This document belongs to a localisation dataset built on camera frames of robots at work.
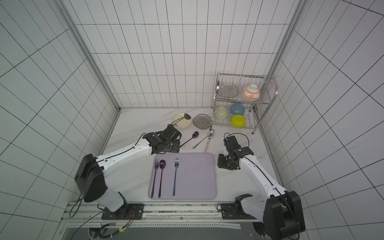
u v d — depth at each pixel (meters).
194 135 1.03
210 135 1.01
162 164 0.88
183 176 0.84
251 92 0.86
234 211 0.72
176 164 0.89
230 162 0.67
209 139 1.00
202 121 1.11
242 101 0.85
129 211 0.71
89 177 0.41
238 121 1.00
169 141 0.64
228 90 0.93
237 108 1.08
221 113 1.04
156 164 0.88
